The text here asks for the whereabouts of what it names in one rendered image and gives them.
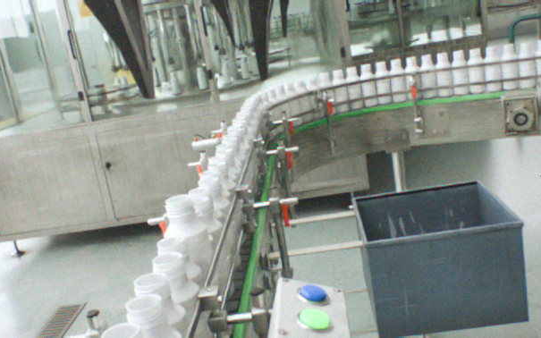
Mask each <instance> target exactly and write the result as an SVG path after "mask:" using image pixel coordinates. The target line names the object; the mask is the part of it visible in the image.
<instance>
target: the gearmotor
mask: <svg viewBox="0 0 541 338"><path fill-rule="evenodd" d="M502 108H503V125H504V136H505V137H509V138H511V139H513V138H515V137H516V136H520V135H533V134H540V127H539V115H540V114H541V79H540V80H538V81H537V90H534V89H525V90H517V91H508V92H506V93H503V94H502Z"/></svg>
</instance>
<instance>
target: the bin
mask: <svg viewBox="0 0 541 338"><path fill-rule="evenodd" d="M352 203H353V209H354V211H350V212H343V213H336V214H330V215H318V216H312V217H304V218H298V219H292V220H289V221H290V225H295V224H306V223H307V222H314V221H320V220H326V219H333V218H339V217H346V216H353V215H355V222H356V226H357V229H358V236H359V240H358V241H351V242H345V243H337V244H331V245H324V246H317V247H311V248H304V249H291V250H288V256H289V257H296V256H303V254H310V253H317V252H323V251H330V250H337V249H349V248H357V247H360V254H361V261H362V267H363V274H364V279H365V283H366V286H367V289H366V290H358V291H352V292H345V293H344V295H346V294H353V293H361V292H368V298H369V302H370V306H371V309H372V313H374V318H375V322H376V329H369V330H362V331H355V332H351V335H353V334H367V333H375V332H378V336H379V338H397V337H404V336H412V335H420V334H433V333H442V332H450V331H457V330H464V329H472V328H479V327H487V326H494V325H509V324H517V323H524V322H525V321H528V299H527V286H526V274H525V262H524V249H523V237H522V227H523V226H524V225H523V221H522V220H521V219H520V218H519V217H518V216H517V215H516V214H515V213H513V212H512V211H511V210H510V209H509V208H508V207H507V206H506V205H505V204H504V203H503V202H502V201H501V200H500V199H499V198H497V197H496V196H495V195H494V194H493V193H492V191H491V190H490V189H488V188H487V186H486V185H485V184H484V183H483V182H482V181H480V180H475V181H468V182H456V183H449V184H443V185H436V186H429V187H424V188H417V189H411V190H398V192H392V193H385V194H379V195H373V196H366V197H360V198H354V199H352Z"/></svg>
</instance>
